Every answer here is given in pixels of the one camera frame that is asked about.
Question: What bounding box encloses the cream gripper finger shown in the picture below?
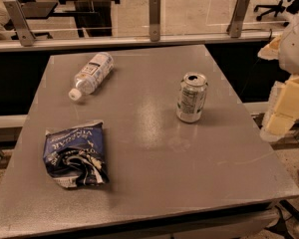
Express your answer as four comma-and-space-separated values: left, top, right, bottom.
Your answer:
257, 35, 281, 61
260, 75, 299, 142

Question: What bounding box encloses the silver green 7up can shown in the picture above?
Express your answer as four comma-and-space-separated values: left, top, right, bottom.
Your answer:
176, 72, 208, 123

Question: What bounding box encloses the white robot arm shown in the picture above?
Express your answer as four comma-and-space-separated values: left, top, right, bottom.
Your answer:
258, 12, 299, 142

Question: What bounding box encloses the blue crumpled chip bag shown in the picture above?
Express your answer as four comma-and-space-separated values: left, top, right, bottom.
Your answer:
43, 119, 110, 188

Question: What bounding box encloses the clear plastic water bottle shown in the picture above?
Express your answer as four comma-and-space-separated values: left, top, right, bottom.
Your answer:
69, 52, 114, 101

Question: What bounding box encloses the black background desk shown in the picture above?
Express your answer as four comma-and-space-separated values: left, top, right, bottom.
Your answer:
21, 0, 121, 37

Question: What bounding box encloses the glass barrier panel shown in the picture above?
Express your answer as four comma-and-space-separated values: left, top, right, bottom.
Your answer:
0, 0, 290, 43

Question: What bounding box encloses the right metal glass bracket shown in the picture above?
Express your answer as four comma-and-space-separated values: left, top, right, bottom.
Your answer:
226, 0, 250, 38

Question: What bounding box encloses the metal glass bracket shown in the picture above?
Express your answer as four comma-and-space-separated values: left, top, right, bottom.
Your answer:
4, 0, 35, 47
226, 0, 250, 38
149, 0, 160, 42

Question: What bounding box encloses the middle metal glass bracket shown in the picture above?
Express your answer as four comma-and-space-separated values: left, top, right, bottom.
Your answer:
149, 0, 160, 42

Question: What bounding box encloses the left metal glass bracket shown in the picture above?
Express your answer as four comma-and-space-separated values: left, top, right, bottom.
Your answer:
4, 0, 35, 47

